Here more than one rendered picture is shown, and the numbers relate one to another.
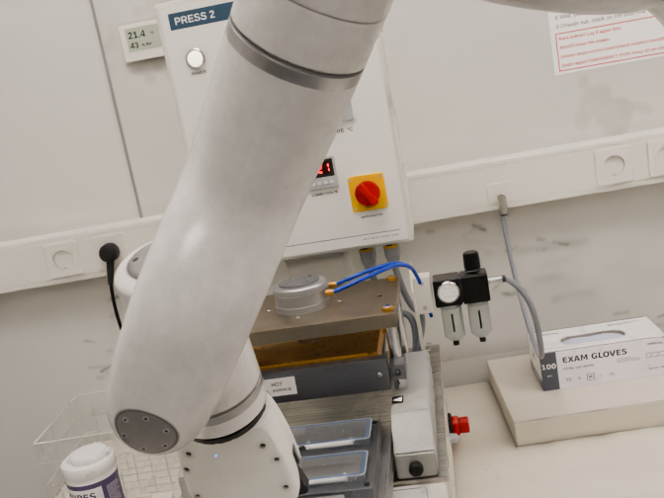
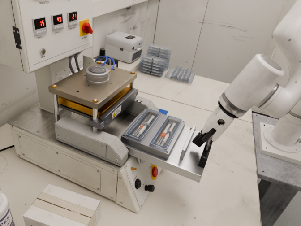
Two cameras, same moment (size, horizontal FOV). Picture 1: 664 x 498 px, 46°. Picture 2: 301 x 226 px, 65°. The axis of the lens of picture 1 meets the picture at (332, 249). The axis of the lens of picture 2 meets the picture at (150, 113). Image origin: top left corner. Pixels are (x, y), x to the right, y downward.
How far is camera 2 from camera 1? 1.08 m
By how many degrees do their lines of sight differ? 76
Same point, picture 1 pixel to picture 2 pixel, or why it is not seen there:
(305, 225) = (65, 44)
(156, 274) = not seen: outside the picture
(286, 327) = (118, 88)
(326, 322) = (126, 82)
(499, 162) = not seen: hidden behind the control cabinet
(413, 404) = (145, 100)
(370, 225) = (83, 41)
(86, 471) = (5, 208)
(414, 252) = not seen: hidden behind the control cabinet
